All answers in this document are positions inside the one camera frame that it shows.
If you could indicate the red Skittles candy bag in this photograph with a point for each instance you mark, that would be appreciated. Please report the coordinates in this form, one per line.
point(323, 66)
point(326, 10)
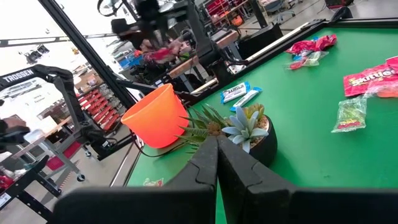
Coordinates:
point(393, 62)
point(300, 46)
point(326, 41)
point(367, 81)

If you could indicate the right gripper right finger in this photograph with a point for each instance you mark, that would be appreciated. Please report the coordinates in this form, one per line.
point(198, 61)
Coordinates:
point(280, 205)

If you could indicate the red parts bin rack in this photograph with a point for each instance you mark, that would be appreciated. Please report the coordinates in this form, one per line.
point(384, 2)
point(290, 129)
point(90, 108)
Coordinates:
point(99, 109)

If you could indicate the wheeled grey workbench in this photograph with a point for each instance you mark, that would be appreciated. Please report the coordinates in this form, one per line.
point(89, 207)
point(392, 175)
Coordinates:
point(63, 158)

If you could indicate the wooden top workbench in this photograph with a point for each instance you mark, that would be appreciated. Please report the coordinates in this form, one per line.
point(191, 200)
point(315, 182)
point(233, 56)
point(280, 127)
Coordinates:
point(186, 67)

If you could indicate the green table mat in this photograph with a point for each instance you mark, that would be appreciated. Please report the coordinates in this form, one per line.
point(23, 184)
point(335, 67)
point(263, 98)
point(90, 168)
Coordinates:
point(311, 149)

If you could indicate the person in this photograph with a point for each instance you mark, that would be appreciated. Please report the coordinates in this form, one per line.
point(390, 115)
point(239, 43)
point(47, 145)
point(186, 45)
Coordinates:
point(161, 54)

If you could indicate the black metal cart frame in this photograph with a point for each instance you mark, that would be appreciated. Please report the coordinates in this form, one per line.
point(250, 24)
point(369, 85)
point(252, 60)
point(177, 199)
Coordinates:
point(28, 186)

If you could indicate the potted succulent plant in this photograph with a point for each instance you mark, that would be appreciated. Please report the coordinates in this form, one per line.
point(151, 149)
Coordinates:
point(264, 146)

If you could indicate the black background robot arm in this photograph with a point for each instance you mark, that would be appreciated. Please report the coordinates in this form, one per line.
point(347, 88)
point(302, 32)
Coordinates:
point(28, 75)

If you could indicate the black frame crossbeam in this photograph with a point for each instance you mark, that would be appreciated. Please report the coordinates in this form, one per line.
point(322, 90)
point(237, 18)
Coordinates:
point(31, 40)

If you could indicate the black diagonal frame strut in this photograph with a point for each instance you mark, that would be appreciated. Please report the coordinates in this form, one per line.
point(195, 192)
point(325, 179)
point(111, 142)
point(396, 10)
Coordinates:
point(91, 57)

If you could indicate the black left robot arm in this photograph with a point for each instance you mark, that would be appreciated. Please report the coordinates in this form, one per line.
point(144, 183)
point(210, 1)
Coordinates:
point(202, 43)

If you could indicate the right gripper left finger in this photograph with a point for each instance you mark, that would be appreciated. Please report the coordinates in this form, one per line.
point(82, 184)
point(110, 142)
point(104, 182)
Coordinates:
point(155, 205)

